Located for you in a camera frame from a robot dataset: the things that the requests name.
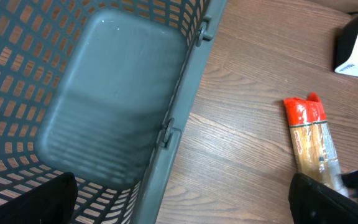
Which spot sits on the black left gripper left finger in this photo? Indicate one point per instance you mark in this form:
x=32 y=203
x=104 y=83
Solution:
x=52 y=202

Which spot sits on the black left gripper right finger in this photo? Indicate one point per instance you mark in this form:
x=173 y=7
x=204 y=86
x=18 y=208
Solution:
x=313 y=202

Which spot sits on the orange spaghetti pasta packet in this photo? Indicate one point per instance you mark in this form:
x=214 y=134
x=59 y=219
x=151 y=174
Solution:
x=313 y=146

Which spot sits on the grey plastic shopping basket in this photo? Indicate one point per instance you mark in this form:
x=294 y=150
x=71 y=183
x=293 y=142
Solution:
x=101 y=89

